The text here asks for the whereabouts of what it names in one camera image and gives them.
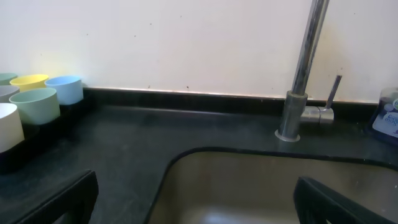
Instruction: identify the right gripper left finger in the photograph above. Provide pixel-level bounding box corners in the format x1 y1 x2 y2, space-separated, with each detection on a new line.
15 169 100 224

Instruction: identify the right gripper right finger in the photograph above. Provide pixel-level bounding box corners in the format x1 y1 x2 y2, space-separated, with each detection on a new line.
293 176 396 224

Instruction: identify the white cup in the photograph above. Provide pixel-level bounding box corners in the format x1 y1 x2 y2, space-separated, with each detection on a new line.
0 103 25 154

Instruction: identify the black tray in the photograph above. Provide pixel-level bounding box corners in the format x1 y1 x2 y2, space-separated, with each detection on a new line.
0 96 91 175

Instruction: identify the steel sink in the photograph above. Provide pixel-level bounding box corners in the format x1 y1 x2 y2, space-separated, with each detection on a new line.
144 147 398 224

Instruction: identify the steel tap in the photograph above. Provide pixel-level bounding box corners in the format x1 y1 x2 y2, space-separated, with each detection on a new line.
274 0 343 143

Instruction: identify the green cup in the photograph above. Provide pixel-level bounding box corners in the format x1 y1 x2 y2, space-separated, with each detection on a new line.
0 72 19 86
9 87 61 126

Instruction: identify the blue soap bottle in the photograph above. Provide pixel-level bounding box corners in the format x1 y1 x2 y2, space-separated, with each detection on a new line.
366 87 398 146

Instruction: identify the blue cup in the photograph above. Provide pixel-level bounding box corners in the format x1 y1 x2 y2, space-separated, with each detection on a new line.
44 75 85 106

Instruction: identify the grey cup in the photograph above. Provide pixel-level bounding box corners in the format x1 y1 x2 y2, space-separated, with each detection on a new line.
0 85 21 103

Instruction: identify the yellow cup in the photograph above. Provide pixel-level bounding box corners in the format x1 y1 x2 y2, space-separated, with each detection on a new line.
9 73 50 93

